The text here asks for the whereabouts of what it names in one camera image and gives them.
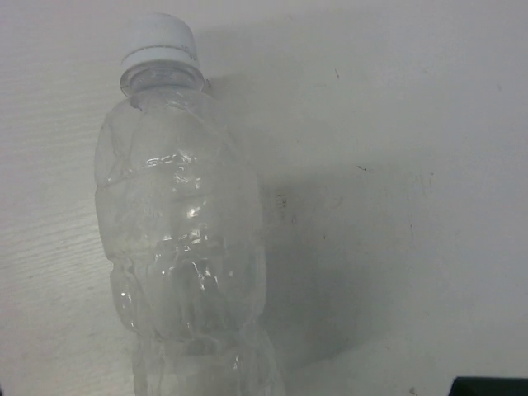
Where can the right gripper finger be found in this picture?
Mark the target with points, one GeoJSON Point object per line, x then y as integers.
{"type": "Point", "coordinates": [489, 386]}

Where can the clear crushed plastic bottle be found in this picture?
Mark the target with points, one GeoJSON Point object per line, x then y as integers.
{"type": "Point", "coordinates": [180, 218]}

